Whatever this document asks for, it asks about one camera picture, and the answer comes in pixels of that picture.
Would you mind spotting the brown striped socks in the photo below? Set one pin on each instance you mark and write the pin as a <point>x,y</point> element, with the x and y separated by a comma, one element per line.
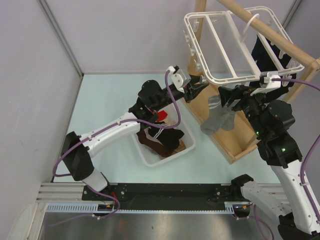
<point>154,145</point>

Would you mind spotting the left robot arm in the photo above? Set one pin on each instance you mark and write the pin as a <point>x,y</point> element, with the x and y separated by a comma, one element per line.
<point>153,118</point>

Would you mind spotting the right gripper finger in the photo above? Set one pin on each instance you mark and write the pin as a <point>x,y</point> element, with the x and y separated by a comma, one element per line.
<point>228,105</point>
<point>228,95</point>

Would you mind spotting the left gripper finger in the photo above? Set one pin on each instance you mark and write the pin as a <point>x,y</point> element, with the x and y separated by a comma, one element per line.
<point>196,89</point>
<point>196,80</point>

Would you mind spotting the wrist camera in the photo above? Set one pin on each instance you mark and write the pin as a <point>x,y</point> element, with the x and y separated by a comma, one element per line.
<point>268,81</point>
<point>179,77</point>

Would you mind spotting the grey socks pair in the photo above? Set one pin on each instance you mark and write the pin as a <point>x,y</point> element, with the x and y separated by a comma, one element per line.
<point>219,117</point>

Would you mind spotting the white clip hanger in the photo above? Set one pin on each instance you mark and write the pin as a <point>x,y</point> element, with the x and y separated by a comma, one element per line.
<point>223,45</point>

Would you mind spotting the black hanging socks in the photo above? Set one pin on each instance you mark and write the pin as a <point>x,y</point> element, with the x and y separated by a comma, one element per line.
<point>265,64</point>

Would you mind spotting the black striped socks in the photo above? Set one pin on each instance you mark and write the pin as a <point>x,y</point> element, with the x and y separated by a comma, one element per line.
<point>169,138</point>

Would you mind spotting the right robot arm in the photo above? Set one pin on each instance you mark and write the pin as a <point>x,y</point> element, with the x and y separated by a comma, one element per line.
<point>270,120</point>

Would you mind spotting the white plastic basket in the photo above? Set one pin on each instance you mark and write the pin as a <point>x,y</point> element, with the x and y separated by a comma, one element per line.
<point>149,157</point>

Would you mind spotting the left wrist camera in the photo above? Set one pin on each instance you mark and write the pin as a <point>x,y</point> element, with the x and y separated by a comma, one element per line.
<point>179,77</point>

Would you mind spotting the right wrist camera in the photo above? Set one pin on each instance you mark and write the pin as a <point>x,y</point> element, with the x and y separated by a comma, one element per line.
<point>268,81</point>

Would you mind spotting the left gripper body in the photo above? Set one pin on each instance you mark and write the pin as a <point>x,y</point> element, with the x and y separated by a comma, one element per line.
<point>187,91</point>

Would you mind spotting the wooden drying rack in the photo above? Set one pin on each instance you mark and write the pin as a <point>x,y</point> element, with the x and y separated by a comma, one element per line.
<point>240,141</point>

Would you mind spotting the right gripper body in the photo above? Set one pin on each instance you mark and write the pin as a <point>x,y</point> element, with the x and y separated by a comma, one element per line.
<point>251,104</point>

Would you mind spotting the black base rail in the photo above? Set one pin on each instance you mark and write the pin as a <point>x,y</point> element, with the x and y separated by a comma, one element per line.
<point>175,196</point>

